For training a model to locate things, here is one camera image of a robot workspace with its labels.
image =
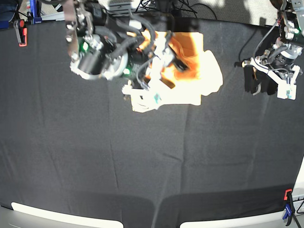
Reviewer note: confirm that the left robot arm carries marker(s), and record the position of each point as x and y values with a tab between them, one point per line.
277	63

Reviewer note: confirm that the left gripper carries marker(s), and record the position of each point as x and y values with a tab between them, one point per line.
278	80

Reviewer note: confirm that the black table cloth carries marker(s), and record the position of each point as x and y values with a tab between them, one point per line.
76	147

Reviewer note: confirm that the yellow t-shirt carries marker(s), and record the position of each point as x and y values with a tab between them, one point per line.
203	77

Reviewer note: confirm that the blue clamp top left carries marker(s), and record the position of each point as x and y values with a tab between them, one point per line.
34	11

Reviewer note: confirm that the red black clamp left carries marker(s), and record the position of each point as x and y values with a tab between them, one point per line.
21	32

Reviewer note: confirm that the red blue clamp bottom right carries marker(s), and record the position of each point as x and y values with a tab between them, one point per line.
289	207

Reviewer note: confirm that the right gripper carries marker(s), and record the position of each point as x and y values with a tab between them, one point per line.
150	90

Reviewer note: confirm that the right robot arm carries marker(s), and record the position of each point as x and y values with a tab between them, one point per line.
109	45

